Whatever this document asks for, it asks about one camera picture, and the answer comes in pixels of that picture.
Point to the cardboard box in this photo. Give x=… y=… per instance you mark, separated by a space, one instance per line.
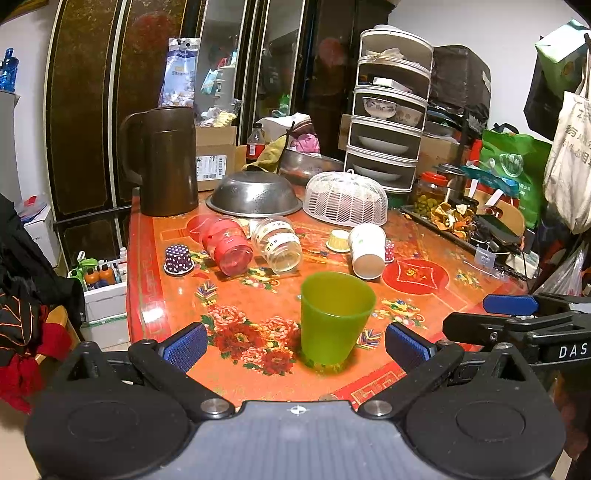
x=216 y=157

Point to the glass pickle jar red lid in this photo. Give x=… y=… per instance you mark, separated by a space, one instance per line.
x=429 y=194

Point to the white paper cup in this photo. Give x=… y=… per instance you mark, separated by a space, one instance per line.
x=367 y=251

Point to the black hanging bag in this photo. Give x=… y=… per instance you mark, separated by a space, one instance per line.
x=541 y=104

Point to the white plate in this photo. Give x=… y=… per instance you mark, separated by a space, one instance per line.
x=377 y=174
x=383 y=146

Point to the clear glass jar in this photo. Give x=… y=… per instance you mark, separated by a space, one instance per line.
x=278 y=243

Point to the small yellow cupcake cup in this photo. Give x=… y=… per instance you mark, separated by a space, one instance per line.
x=338 y=240

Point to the small red polka-dot cupcake cup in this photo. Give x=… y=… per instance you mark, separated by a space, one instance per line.
x=389 y=252

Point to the dark clothes pile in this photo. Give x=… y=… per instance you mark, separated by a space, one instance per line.
x=27 y=295

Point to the red plastic jar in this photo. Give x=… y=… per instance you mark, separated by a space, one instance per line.
x=226 y=244

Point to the patterned porcelain bowl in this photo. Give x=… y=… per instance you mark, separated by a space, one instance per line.
x=379 y=107

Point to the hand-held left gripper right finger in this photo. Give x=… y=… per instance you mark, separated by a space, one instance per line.
x=406 y=347

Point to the steel colander bowl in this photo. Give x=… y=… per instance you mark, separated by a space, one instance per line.
x=254 y=196

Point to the white box of bottles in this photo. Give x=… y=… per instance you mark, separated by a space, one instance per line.
x=104 y=290

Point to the green shopping bag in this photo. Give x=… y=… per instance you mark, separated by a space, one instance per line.
x=515 y=173

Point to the purple polka-dot cupcake cup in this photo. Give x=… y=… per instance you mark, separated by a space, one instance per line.
x=178 y=259

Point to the black tray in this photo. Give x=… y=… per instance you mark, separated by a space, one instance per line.
x=461 y=233

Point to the black suitcase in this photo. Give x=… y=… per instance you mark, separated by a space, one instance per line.
x=459 y=78

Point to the white storage box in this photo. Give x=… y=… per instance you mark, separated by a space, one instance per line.
x=42 y=230

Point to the cola bottle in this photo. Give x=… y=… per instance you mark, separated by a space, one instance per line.
x=255 y=144

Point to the brown plastic jug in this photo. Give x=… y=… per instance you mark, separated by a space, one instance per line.
x=162 y=161

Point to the clear snack bag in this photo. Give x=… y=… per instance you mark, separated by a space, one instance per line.
x=180 y=74

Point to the green carton box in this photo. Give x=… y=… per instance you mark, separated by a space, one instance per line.
x=561 y=50

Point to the dark wooden cabinet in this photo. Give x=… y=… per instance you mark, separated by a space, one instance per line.
x=152 y=55

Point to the white tiered dish rack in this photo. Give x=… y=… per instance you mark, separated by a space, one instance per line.
x=390 y=110

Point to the clear plastic bag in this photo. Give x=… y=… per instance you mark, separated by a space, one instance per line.
x=563 y=277

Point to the steel basin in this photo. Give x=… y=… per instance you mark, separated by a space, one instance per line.
x=308 y=167

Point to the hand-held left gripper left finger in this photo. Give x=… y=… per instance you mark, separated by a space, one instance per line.
x=187 y=347

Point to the pink cloth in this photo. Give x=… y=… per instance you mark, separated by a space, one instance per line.
x=304 y=143

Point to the steel thermos cup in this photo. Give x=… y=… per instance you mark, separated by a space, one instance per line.
x=451 y=177

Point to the white tote bag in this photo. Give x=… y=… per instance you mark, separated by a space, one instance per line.
x=570 y=161

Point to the green plastic cup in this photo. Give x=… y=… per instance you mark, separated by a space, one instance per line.
x=334 y=318

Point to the red floral tablecloth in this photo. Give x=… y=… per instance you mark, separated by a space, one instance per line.
x=258 y=295

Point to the pile of orange peel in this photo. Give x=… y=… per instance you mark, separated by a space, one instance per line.
x=450 y=217

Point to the blue bottle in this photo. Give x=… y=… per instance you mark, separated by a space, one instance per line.
x=7 y=70

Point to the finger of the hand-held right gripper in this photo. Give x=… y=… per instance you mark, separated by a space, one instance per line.
x=510 y=304
x=485 y=326

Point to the white plastic food cover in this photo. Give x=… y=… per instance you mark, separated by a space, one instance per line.
x=346 y=199

